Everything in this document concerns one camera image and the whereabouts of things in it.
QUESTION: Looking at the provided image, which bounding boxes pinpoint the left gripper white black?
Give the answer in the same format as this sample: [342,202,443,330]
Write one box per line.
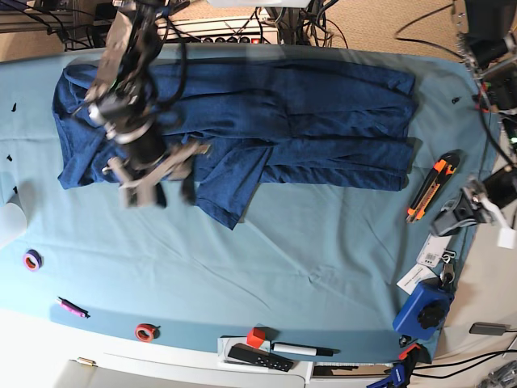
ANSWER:
[430,176,515,249]

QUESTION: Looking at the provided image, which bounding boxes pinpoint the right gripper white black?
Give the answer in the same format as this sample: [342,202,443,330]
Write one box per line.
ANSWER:
[103,141,210,209]

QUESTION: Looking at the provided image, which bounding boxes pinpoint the dark blue t-shirt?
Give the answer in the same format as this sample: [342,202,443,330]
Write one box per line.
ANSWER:
[52,59,419,231]

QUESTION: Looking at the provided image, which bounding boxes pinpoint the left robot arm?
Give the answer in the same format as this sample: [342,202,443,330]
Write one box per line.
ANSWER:
[431,1,516,249]

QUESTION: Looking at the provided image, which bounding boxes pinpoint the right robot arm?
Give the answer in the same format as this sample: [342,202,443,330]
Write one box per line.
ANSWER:
[83,1,209,208]

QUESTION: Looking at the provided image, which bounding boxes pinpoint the orange black utility knife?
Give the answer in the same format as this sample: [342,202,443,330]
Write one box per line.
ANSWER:
[406,151,460,223]

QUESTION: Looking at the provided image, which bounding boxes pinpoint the white packaged item blister card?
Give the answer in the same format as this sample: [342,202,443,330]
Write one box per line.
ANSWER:
[416,234,452,268]

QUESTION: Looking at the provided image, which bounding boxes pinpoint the metal carabiner keys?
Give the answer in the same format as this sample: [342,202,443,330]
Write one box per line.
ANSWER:
[439,250,456,290]

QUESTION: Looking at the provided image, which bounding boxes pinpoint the white paper card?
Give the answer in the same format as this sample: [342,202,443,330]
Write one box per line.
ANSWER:
[397,264,436,295]

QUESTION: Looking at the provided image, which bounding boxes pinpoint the orange black clamp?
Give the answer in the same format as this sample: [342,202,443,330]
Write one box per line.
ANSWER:
[473,82,490,113]
[398,344,422,361]

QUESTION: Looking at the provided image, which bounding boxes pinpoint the blue box black knob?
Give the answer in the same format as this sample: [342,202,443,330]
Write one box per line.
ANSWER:
[393,282,454,340]

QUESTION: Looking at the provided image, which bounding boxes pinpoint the grey adapter box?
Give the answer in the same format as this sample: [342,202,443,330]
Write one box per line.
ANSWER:
[469,322,507,336]

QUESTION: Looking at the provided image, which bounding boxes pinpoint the red tape roll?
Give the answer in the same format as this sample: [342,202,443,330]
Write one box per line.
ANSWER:
[134,323,160,343]

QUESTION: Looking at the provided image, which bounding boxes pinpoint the light blue table cloth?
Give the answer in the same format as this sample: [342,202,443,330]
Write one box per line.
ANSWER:
[1,44,495,362]

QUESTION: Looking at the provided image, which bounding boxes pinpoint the pink marker pen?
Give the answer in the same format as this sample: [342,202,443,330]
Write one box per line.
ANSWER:
[57,297,90,318]

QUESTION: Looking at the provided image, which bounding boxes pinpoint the purple tape roll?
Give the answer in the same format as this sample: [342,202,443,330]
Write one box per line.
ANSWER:
[23,249,43,272]

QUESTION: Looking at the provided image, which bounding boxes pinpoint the orange black lower clamp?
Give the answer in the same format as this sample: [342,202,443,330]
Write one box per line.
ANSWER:
[398,344,422,361]

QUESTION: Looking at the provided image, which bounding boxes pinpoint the red cube block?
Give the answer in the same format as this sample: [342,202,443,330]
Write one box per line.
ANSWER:
[246,327,266,349]

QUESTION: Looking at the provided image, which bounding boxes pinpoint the white paper roll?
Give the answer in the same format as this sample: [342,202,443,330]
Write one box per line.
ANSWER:
[0,203,27,249]

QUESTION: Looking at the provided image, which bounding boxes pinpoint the black remote control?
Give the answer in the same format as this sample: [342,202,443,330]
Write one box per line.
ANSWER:
[228,344,294,372]

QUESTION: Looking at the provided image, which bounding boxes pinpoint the blue black clamp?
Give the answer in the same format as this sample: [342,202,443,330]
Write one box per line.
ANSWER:
[367,364,412,388]

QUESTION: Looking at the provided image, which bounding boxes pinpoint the white black marker pen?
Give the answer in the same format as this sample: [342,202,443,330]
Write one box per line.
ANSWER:
[271,342,338,357]

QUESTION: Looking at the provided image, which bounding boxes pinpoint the white book under remote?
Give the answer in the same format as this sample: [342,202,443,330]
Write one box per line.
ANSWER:
[217,336,314,380]

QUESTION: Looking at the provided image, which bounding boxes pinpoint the white power strip red switch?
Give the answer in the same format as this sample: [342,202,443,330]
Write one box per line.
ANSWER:
[183,36,273,44]

